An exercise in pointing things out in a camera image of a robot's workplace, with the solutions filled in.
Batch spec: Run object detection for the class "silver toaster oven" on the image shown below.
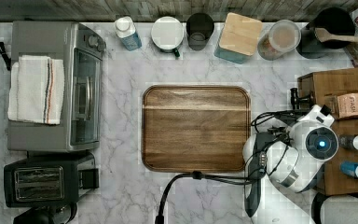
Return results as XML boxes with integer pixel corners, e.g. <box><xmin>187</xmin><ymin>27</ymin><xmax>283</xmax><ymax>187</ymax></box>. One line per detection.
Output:
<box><xmin>7</xmin><ymin>21</ymin><xmax>105</xmax><ymax>152</ymax></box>

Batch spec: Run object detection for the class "grey white-capped bottle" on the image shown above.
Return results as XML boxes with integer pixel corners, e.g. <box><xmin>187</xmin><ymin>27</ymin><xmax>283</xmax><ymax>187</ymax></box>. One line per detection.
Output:
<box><xmin>338</xmin><ymin>134</ymin><xmax>358</xmax><ymax>150</ymax></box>

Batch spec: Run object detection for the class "dark grey metal cup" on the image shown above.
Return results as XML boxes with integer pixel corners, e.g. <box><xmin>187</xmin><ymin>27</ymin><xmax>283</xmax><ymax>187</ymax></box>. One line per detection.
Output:
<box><xmin>186</xmin><ymin>13</ymin><xmax>214</xmax><ymax>50</ymax></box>

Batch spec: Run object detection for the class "black drawer handle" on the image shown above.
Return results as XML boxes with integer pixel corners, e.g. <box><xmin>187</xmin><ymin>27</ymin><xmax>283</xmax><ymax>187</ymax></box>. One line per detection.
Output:
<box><xmin>290</xmin><ymin>88</ymin><xmax>313</xmax><ymax>110</ymax></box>

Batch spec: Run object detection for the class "black round pot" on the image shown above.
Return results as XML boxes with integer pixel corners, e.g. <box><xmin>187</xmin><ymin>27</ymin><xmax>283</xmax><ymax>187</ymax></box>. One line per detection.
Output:
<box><xmin>296</xmin><ymin>7</ymin><xmax>355</xmax><ymax>59</ymax></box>

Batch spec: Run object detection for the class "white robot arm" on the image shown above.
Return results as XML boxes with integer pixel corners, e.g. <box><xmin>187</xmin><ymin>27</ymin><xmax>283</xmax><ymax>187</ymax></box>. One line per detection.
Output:
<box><xmin>242</xmin><ymin>105</ymin><xmax>358</xmax><ymax>224</ymax></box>

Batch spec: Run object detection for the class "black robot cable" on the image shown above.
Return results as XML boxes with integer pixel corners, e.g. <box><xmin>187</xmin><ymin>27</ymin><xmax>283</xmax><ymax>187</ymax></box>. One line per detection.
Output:
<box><xmin>154</xmin><ymin>170</ymin><xmax>264</xmax><ymax>224</ymax></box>

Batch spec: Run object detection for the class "wooden drawer cabinet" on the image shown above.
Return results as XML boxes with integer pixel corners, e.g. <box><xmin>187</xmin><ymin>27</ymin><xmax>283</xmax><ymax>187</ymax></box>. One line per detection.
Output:
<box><xmin>297</xmin><ymin>68</ymin><xmax>358</xmax><ymax>195</ymax></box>

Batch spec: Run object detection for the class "white striped dish towel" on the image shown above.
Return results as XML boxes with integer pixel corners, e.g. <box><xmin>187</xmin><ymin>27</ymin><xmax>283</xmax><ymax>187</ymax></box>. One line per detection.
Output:
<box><xmin>7</xmin><ymin>55</ymin><xmax>65</xmax><ymax>125</ymax></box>

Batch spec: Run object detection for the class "black silver toaster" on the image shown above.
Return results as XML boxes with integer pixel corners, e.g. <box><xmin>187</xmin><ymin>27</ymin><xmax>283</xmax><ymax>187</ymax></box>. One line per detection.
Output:
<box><xmin>4</xmin><ymin>152</ymin><xmax>99</xmax><ymax>207</ymax></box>

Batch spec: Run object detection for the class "wooden cutting board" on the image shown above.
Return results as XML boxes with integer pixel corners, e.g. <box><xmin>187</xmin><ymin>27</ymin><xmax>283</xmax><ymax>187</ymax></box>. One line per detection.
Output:
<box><xmin>142</xmin><ymin>85</ymin><xmax>251</xmax><ymax>173</ymax></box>

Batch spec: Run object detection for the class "blue white-capped bottle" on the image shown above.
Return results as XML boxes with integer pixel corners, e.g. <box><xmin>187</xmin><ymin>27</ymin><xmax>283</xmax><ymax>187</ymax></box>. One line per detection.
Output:
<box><xmin>340</xmin><ymin>161</ymin><xmax>358</xmax><ymax>178</ymax></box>

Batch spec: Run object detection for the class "clear plastic lidded container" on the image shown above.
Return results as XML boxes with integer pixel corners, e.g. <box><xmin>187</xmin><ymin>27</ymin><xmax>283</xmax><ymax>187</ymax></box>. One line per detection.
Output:
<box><xmin>257</xmin><ymin>20</ymin><xmax>301</xmax><ymax>61</ymax></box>

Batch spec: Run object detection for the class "wooden spoon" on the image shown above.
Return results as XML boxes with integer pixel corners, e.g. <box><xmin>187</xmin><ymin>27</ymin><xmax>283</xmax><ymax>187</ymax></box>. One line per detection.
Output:
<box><xmin>314</xmin><ymin>28</ymin><xmax>358</xmax><ymax>43</ymax></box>

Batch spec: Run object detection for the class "blue bottle white cap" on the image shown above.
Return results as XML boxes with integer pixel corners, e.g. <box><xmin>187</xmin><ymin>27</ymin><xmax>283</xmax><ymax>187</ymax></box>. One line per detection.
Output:
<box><xmin>115</xmin><ymin>16</ymin><xmax>142</xmax><ymax>51</ymax></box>

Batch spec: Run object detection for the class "teal box wooden lid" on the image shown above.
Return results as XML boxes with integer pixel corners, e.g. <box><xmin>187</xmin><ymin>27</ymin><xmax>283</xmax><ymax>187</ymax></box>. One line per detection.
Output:
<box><xmin>214</xmin><ymin>12</ymin><xmax>263</xmax><ymax>64</ymax></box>

